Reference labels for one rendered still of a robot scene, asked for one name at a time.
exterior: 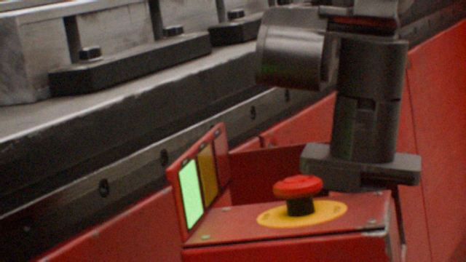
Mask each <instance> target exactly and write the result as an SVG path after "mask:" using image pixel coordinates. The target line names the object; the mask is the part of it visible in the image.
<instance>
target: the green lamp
mask: <svg viewBox="0 0 466 262"><path fill-rule="evenodd" d="M180 178H181V187H182V191H183V196H184V200H185V205H186V214H187V219H188V225H189V228H190V227H191V226H193V225H194V223H195V222H196V220H197V219H198V217H200V215H201V214H203V210H202V201H200V192H199V187H198V182H197V173H196V168H195V163H194V160H193V161H191V162H190V163H188V164H187V166H186V167H185V168H184V169H183V170H182V171H180Z"/></svg>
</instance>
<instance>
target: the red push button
mask: <svg viewBox="0 0 466 262"><path fill-rule="evenodd" d="M322 187H323V182H322V181H321V179H320V178H316V177H315V176H312V175H307V174H304V175H296V176H291V177H287V178H283V179H281V180H279V181H278V182H277V183H276V184H275V185H273V190H272V191H273V193H274V194H275V196H276V197H277V198H280V199H285V200H286V205H287V211H288V216H290V217H302V216H307V215H311V214H313V213H315V205H314V199H313V195H315V194H317V193H318V192H319V191H321V189H322Z"/></svg>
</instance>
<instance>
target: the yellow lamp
mask: <svg viewBox="0 0 466 262"><path fill-rule="evenodd" d="M197 158H198V162H199V168H200V176H202V185H203V190H204V195H205V204H206V207H208V205H209V204H211V202H212V201H213V200H214V199H215V197H216V196H217V195H218V190H217V185H216V177H215V170H214V165H213V156H212V151H211V146H210V145H208V146H207V147H205V149H204V150H203V151H202V152H200V153H199V154H198V155H197Z"/></svg>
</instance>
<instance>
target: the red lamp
mask: <svg viewBox="0 0 466 262"><path fill-rule="evenodd" d="M213 144H214V149H215V154H216V164H217V169H218V178H219V183H221V189H222V188H223V187H224V186H225V184H226V183H227V182H228V181H229V180H230V179H231V178H232V174H231V169H230V163H229V159H228V154H227V150H226V140H225V134H224V132H222V133H221V134H219V135H218V136H217V137H216V139H215V140H214V141H213Z"/></svg>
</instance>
